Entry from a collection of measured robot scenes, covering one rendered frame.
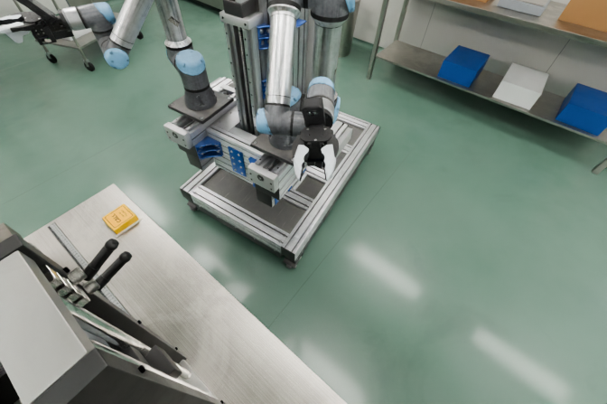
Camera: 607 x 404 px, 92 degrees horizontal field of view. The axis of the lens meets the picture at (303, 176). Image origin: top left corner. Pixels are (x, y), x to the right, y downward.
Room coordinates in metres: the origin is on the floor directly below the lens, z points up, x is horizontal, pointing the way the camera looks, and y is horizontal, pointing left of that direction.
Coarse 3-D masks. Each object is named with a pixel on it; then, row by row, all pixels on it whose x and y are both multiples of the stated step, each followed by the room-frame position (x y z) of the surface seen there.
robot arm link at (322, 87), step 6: (318, 78) 0.73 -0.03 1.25; (324, 78) 0.73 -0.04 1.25; (312, 84) 0.71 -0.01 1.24; (318, 84) 0.70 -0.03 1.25; (324, 84) 0.70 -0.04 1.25; (330, 84) 0.71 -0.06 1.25; (312, 90) 0.68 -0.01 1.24; (318, 90) 0.67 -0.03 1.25; (324, 90) 0.67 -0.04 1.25; (330, 90) 0.68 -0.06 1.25; (312, 96) 0.65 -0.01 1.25; (318, 96) 0.64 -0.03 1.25; (324, 96) 0.64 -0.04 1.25; (330, 96) 0.66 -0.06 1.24
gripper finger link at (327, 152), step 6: (324, 150) 0.45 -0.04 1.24; (330, 150) 0.45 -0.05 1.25; (324, 156) 0.43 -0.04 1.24; (330, 156) 0.43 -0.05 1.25; (324, 162) 0.42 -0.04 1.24; (330, 162) 0.42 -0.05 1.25; (324, 168) 0.40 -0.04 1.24; (330, 168) 0.40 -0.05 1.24; (324, 174) 0.40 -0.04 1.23; (330, 174) 0.39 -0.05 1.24
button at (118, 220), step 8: (120, 208) 0.49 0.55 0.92; (128, 208) 0.49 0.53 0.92; (104, 216) 0.46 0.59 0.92; (112, 216) 0.46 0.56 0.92; (120, 216) 0.46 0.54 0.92; (128, 216) 0.46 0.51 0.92; (136, 216) 0.47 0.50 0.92; (112, 224) 0.43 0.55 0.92; (120, 224) 0.43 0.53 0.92; (128, 224) 0.44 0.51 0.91
